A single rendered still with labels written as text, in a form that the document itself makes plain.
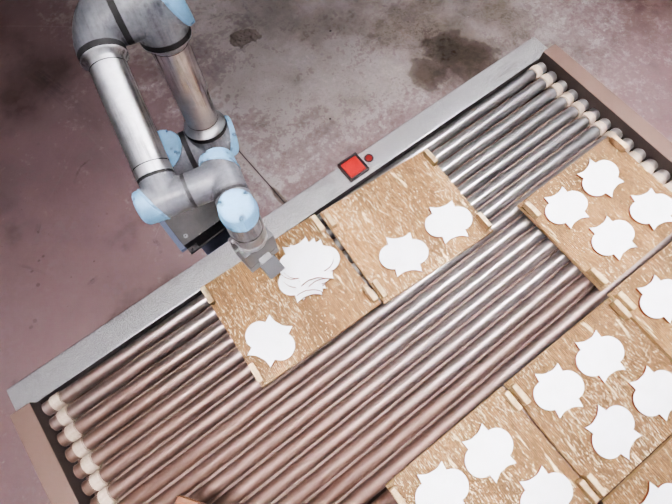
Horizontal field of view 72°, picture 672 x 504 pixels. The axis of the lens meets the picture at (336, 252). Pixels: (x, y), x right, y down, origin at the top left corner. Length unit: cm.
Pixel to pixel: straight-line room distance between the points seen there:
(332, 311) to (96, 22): 89
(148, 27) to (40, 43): 260
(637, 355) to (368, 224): 84
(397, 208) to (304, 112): 147
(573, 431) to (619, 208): 69
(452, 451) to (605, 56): 268
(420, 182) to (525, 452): 82
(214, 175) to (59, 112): 237
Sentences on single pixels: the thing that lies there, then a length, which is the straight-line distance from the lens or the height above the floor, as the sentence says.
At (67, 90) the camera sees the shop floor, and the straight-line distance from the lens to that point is 335.
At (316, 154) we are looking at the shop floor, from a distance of 265.
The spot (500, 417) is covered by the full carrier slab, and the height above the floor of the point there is 94.
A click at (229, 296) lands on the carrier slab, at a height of 94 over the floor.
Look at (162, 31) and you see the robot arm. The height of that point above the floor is 151.
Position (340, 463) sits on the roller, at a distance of 133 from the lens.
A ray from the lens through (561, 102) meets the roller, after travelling 183.
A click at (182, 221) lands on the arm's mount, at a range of 150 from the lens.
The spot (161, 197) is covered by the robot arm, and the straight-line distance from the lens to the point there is 97.
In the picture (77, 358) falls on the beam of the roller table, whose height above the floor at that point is 92.
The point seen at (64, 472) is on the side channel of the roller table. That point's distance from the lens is 150.
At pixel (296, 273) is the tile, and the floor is 100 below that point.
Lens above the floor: 225
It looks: 70 degrees down
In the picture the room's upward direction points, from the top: 3 degrees counter-clockwise
